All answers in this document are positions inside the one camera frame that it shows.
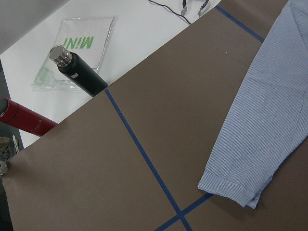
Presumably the metal reacher grabber tool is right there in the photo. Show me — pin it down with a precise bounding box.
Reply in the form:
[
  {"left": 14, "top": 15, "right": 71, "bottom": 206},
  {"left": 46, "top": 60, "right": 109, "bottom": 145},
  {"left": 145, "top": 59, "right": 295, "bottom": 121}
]
[{"left": 180, "top": 0, "right": 210, "bottom": 17}]

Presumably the light blue striped shirt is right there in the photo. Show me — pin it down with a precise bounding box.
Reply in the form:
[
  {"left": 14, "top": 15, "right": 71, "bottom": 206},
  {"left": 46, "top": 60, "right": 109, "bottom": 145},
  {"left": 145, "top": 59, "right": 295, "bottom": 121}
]
[{"left": 197, "top": 0, "right": 308, "bottom": 208}]

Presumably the black water bottle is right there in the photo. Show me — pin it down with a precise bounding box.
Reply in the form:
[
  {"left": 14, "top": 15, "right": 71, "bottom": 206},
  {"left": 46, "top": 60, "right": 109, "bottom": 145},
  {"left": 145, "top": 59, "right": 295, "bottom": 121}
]
[{"left": 49, "top": 45, "right": 108, "bottom": 97}]

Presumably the red water bottle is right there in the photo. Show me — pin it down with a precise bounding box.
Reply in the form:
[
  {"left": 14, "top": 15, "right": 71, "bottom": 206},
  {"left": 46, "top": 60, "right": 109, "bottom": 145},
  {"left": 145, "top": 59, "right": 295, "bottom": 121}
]
[{"left": 0, "top": 98, "right": 58, "bottom": 137}]

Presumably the clear plastic bag green print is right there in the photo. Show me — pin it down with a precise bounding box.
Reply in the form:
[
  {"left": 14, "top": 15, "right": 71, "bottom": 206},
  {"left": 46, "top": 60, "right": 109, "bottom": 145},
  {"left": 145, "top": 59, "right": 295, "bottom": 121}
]
[{"left": 32, "top": 16, "right": 117, "bottom": 92}]

